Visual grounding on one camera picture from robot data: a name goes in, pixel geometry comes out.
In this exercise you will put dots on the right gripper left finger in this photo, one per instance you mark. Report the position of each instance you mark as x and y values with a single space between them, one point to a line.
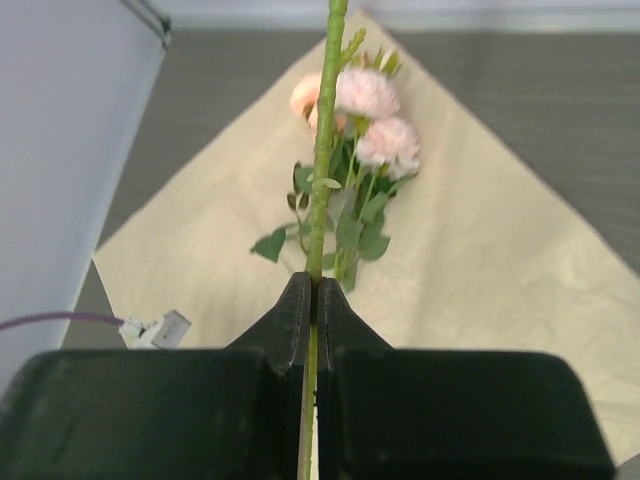
230 413

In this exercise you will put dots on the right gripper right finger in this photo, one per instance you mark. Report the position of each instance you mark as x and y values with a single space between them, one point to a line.
390 413

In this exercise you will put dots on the orange beige wrapping paper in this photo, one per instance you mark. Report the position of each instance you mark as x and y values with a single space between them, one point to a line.
482 254

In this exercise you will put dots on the light pink fake flower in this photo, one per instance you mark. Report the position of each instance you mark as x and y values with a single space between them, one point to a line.
375 152

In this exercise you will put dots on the peach fake rose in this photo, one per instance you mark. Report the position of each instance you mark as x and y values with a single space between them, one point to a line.
304 103

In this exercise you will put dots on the peach fake flower with buds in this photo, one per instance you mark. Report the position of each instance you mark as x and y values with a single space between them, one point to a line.
332 64

